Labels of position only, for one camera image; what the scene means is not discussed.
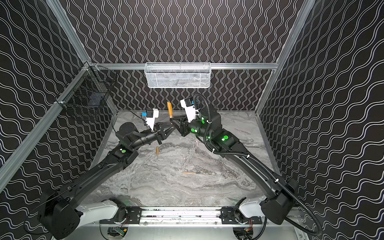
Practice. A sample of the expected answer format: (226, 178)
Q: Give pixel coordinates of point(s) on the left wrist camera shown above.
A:
(150, 116)

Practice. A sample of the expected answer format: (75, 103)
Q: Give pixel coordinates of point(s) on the white wire mesh basket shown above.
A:
(178, 75)

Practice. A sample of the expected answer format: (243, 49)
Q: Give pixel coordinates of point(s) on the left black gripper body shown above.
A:
(158, 133)

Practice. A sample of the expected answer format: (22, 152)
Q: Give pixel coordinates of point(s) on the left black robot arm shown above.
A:
(57, 210)

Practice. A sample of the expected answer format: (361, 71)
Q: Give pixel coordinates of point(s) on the black wire mesh basket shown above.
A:
(89, 100)

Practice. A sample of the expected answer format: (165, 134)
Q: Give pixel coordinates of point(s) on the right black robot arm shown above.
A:
(276, 204)

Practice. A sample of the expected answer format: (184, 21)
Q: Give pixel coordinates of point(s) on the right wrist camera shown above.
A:
(189, 107)

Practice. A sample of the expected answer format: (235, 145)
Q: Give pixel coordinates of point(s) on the brown pen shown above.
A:
(170, 109)

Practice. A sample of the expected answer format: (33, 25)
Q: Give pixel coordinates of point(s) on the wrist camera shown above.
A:
(150, 116)
(189, 107)

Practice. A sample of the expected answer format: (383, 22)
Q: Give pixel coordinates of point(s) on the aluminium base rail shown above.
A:
(109, 215)

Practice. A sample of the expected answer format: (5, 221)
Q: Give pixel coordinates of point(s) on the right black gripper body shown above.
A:
(184, 126)

